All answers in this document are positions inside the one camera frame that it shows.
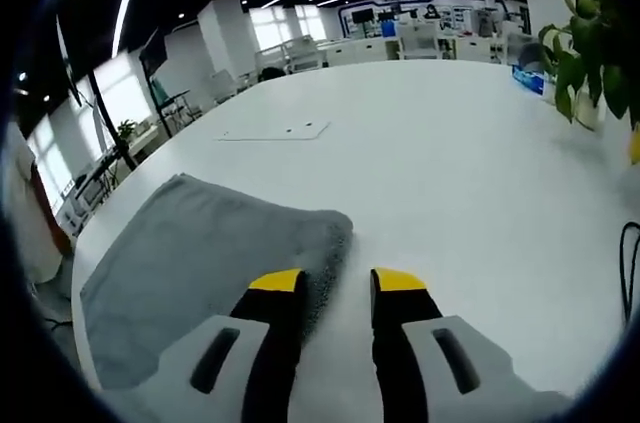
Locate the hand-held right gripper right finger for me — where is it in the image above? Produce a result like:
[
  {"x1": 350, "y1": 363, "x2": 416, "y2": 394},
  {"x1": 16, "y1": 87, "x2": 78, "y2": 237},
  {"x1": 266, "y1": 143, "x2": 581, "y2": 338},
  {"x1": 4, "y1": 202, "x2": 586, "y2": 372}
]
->
[{"x1": 369, "y1": 267, "x2": 576, "y2": 423}]

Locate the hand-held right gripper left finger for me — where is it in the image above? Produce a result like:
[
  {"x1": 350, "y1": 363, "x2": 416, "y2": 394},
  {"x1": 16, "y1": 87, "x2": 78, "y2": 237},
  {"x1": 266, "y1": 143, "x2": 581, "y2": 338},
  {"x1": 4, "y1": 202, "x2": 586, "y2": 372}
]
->
[{"x1": 99, "y1": 267, "x2": 309, "y2": 423}]

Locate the grey towel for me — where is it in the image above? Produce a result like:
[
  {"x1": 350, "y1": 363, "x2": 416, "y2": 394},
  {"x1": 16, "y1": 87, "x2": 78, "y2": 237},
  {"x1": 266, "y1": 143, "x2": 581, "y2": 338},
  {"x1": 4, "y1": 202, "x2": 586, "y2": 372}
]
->
[{"x1": 79, "y1": 172, "x2": 356, "y2": 392}]

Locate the blue tissue packet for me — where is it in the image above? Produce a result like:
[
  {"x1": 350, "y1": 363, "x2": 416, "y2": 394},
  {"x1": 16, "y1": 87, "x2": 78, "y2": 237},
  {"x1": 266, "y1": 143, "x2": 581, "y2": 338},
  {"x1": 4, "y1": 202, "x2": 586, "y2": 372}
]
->
[{"x1": 511, "y1": 65, "x2": 549, "y2": 97}]

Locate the monitor on black stand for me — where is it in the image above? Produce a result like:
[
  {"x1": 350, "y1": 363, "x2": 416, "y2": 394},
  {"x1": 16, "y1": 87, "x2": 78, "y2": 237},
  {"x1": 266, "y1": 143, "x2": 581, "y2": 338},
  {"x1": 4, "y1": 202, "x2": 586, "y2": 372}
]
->
[{"x1": 139, "y1": 30, "x2": 169, "y2": 77}]

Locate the green potted plant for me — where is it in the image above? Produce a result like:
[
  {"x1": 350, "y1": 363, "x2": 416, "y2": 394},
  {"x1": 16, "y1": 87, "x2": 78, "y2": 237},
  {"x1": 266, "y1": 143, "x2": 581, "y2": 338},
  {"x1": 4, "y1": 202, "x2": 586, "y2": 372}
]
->
[{"x1": 538, "y1": 0, "x2": 640, "y2": 132}]

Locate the black coiled cable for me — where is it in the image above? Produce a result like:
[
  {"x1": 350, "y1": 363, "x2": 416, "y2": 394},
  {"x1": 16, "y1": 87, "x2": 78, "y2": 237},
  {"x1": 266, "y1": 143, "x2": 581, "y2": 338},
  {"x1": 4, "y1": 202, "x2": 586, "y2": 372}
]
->
[{"x1": 619, "y1": 222, "x2": 640, "y2": 329}]

